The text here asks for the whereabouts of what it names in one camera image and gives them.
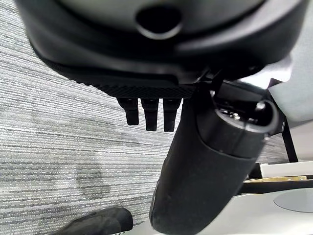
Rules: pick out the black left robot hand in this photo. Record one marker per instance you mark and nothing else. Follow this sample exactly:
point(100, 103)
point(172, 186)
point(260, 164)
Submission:
point(156, 61)

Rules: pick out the black slanted strut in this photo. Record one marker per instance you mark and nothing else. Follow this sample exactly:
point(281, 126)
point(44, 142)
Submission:
point(289, 142)

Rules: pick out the white flat block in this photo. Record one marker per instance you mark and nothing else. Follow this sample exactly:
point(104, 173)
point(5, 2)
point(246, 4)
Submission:
point(286, 170)

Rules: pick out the dark robot foot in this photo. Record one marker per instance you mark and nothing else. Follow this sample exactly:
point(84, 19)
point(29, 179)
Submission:
point(97, 221)

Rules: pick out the black bar with brass plate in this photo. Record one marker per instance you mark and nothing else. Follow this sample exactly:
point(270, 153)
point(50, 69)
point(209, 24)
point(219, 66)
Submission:
point(276, 187)

